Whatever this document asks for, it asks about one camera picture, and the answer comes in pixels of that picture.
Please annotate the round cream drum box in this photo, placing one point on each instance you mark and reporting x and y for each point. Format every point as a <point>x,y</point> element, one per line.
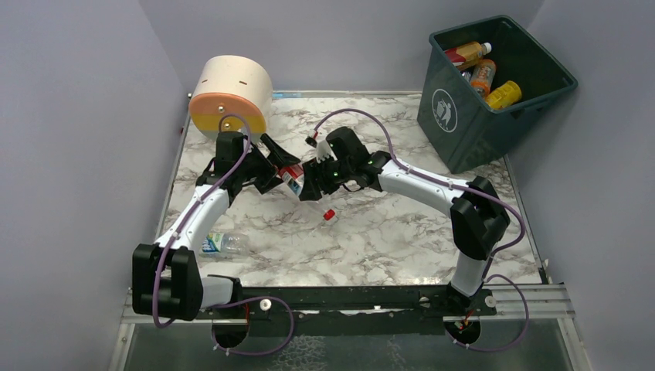
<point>231,84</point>

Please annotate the small blue label bottle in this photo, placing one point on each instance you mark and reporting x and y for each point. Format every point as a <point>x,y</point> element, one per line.
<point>225,245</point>

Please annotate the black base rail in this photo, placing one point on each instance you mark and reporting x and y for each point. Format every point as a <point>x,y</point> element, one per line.
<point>380,310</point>

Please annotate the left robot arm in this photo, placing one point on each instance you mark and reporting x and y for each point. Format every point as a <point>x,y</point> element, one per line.
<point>165,276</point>

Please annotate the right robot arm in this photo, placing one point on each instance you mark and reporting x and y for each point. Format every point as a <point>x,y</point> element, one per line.
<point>478,223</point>

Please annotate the dark green plastic bin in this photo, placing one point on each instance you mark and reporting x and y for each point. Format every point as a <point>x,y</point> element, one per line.
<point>465,132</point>

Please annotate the red gold drink can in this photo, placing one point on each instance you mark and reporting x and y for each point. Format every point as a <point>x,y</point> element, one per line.
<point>468,55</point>

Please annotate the yellow drink bottle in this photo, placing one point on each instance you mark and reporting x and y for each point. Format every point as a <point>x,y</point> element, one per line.
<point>504,96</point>

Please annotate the orange drink bottle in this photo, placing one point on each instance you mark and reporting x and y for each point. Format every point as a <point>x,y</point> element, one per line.
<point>482,77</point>

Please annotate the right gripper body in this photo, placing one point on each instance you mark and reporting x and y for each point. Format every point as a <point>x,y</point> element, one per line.
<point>314,178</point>

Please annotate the small red label bottle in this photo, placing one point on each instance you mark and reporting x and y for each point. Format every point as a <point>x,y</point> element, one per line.
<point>293,177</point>

